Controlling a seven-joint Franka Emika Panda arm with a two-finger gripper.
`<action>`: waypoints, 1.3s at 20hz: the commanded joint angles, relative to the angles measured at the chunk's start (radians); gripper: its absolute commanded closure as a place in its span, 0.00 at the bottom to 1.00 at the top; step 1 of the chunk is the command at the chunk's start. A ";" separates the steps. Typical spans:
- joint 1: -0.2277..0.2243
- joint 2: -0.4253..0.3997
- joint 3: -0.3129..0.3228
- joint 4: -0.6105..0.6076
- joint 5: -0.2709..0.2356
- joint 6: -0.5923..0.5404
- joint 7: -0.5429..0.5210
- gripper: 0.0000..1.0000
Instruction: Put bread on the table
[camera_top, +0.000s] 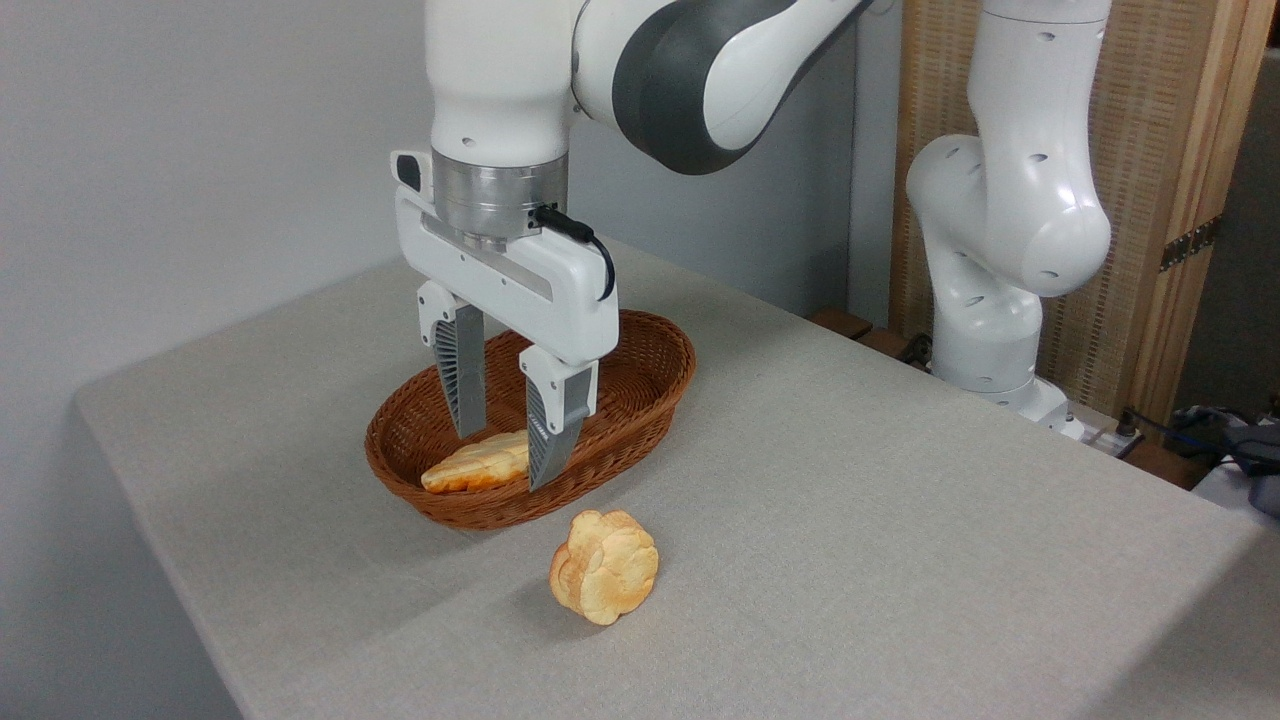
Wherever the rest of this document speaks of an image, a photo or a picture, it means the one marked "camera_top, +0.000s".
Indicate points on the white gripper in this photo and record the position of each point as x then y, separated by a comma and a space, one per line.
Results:
540, 290

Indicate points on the flower-shaped bread roll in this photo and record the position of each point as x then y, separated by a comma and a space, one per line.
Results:
605, 568

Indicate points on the black clamp knob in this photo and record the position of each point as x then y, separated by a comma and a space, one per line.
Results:
916, 349

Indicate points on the wooden woven folding screen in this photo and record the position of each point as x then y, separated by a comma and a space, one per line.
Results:
1150, 120

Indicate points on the toasted bread piece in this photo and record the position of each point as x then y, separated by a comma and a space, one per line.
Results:
470, 465

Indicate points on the grey fabric tablecloth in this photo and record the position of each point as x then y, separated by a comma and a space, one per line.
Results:
900, 550

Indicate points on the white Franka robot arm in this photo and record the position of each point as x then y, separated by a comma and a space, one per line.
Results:
1000, 200

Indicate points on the black power plug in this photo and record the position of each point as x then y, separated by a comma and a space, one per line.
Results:
1127, 422

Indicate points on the dark metal screen hinge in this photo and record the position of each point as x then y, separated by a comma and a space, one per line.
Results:
1190, 244

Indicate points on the brown wicker basket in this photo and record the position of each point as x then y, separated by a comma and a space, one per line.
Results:
640, 380

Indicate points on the dark grey bag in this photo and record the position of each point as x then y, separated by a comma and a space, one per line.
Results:
1258, 455

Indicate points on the brown wooden block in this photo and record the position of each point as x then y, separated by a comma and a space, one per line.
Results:
840, 322
885, 342

